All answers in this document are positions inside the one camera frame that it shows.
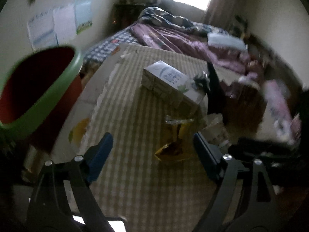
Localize yellow snack wrapper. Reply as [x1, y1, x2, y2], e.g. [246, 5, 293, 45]
[154, 115, 196, 165]

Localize beige checkered mat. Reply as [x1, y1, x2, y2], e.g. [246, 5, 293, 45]
[80, 44, 216, 231]

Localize black pointed bag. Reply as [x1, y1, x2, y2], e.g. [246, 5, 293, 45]
[207, 62, 231, 126]

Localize pink plastic package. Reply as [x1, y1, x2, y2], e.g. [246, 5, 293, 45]
[262, 80, 301, 145]

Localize red bin with green rim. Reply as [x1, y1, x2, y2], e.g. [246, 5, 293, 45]
[1, 46, 83, 139]

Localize white milk carton box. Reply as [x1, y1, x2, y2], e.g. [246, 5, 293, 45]
[141, 60, 205, 117]

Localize blue plaid bed sheet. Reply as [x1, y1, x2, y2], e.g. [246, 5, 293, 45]
[83, 27, 140, 64]

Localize purple duvet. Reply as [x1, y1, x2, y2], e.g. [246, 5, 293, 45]
[130, 23, 255, 75]

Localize white pillow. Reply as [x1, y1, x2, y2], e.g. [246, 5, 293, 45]
[207, 33, 247, 51]

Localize dark wooden shelf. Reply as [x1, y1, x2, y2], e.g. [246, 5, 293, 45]
[113, 4, 147, 32]

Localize blue grey patterned quilt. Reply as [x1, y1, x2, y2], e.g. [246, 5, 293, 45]
[138, 6, 229, 37]

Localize left wall chart poster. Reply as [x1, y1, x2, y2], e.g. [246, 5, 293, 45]
[27, 10, 58, 52]

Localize middle white wall poster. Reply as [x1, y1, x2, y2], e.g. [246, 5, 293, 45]
[53, 4, 76, 45]

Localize right green wall poster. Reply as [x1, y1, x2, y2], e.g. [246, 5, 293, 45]
[75, 0, 93, 35]

